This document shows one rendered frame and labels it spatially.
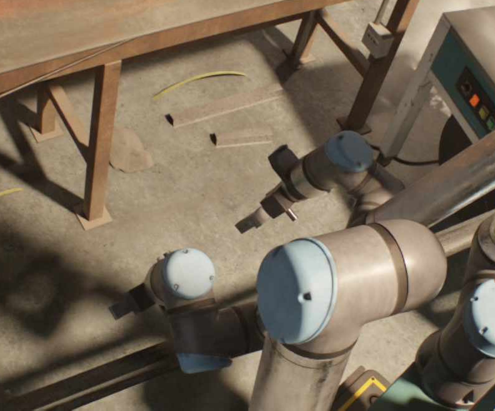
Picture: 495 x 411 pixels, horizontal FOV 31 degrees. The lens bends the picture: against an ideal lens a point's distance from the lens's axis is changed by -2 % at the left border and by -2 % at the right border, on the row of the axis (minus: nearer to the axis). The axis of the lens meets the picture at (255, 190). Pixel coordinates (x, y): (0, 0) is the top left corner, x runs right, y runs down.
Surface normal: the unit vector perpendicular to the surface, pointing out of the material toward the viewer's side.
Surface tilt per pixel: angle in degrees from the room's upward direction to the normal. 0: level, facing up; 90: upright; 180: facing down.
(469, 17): 0
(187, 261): 21
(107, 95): 90
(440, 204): 88
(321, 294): 37
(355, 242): 15
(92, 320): 0
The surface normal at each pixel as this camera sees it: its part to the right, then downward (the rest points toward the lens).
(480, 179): -0.42, 0.63
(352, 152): 0.50, -0.44
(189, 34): 0.51, 0.74
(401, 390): 0.20, -0.60
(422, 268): 0.64, -0.08
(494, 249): -0.57, -0.18
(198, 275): 0.32, -0.30
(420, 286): 0.65, 0.30
